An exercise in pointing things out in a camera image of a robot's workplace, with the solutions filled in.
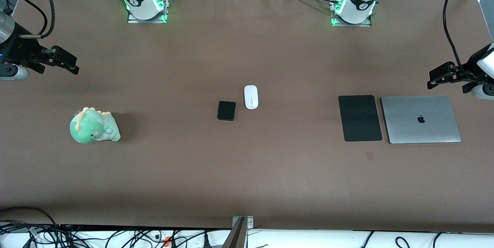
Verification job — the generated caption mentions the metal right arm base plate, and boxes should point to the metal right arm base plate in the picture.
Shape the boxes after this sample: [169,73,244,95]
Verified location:
[127,7,167,24]

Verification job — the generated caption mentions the small black box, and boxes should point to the small black box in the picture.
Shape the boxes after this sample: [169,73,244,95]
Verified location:
[217,101,237,121]

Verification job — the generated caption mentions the silver apple laptop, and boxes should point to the silver apple laptop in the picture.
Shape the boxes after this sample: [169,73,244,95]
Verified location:
[380,96,462,144]

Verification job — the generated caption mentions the green plush dinosaur toy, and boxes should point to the green plush dinosaur toy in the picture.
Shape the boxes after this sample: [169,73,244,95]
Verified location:
[69,106,121,144]

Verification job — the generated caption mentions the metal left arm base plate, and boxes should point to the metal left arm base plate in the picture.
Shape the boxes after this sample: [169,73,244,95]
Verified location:
[331,15,372,27]

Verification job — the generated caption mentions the black mouse pad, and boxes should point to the black mouse pad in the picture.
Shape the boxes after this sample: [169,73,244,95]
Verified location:
[338,95,383,142]

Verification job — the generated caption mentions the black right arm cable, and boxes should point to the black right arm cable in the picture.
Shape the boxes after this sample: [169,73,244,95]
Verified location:
[19,0,57,39]

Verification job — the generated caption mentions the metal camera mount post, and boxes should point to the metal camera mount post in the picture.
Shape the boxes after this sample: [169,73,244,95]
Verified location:
[223,216,254,248]

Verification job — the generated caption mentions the black looped cable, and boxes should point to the black looped cable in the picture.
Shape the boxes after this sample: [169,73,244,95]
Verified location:
[0,206,59,228]

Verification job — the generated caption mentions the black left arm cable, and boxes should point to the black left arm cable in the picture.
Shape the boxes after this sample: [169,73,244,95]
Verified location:
[443,0,470,72]

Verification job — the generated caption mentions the white computer mouse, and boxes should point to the white computer mouse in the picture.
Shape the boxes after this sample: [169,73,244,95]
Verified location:
[244,85,259,110]

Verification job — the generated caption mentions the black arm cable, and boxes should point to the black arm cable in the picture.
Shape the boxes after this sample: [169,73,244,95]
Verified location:
[443,0,470,72]
[19,0,57,39]

